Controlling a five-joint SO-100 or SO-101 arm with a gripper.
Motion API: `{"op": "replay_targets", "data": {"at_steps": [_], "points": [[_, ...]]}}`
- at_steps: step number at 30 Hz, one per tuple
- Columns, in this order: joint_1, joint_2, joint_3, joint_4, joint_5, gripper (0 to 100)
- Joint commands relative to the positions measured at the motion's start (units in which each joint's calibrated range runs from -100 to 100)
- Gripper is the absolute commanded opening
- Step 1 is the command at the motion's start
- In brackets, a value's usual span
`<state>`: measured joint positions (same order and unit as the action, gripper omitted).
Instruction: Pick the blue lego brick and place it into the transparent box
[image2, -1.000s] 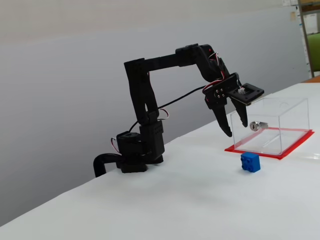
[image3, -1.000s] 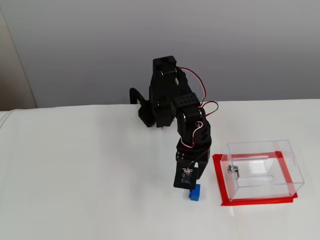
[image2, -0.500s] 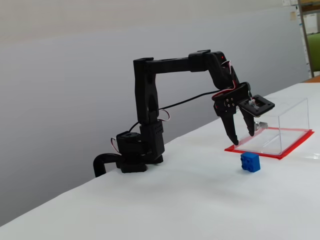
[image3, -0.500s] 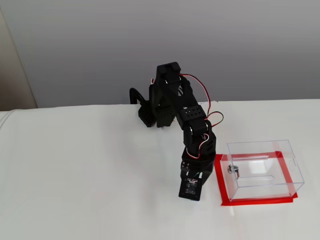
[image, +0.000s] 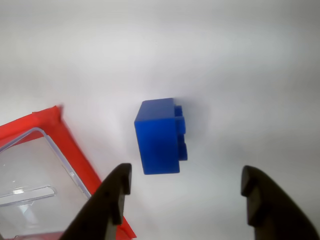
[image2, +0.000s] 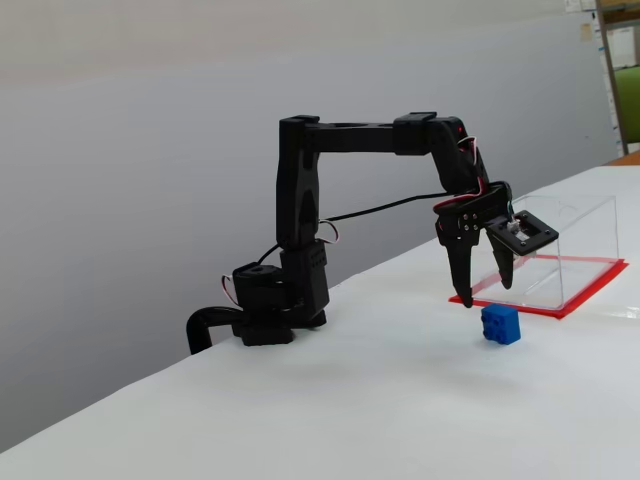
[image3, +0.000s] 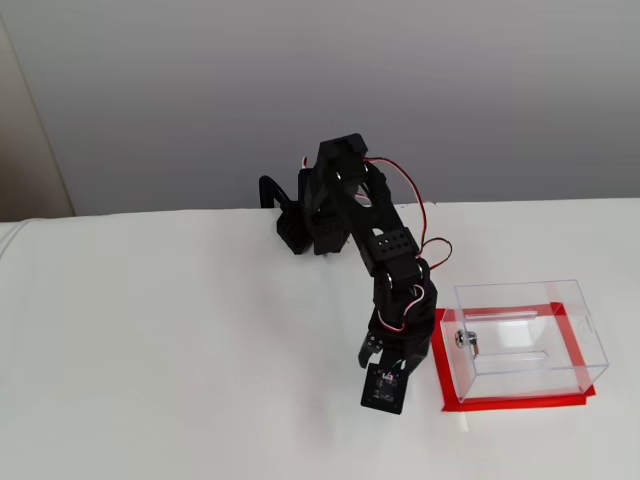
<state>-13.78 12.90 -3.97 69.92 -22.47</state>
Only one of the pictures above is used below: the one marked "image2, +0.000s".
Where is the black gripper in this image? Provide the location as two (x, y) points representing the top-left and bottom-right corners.
(432, 180), (517, 309)

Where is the blue lego brick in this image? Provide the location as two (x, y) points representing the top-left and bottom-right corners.
(480, 303), (522, 347)

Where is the transparent acrylic box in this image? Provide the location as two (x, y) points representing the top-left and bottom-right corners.
(469, 194), (620, 312)

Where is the white box on shelf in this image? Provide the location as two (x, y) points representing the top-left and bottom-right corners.
(606, 23), (640, 71)

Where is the red tape rectangle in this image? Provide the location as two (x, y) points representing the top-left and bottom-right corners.
(448, 253), (630, 321)

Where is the brown wooden table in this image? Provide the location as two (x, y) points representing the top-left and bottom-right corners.
(602, 151), (640, 169)

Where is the green object behind shelf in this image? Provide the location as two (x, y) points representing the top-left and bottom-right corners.
(613, 66), (640, 155)

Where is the black table clamp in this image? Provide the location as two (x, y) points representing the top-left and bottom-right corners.
(186, 305), (246, 356)

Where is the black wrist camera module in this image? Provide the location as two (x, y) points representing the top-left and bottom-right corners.
(485, 209), (560, 259)

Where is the red white gripper servo cable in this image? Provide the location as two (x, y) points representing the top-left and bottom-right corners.
(432, 135), (490, 214)

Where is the black camera cable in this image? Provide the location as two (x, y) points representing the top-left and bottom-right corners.
(257, 189), (454, 266)

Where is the metal shelf frame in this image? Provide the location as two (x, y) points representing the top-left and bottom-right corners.
(594, 0), (640, 157)

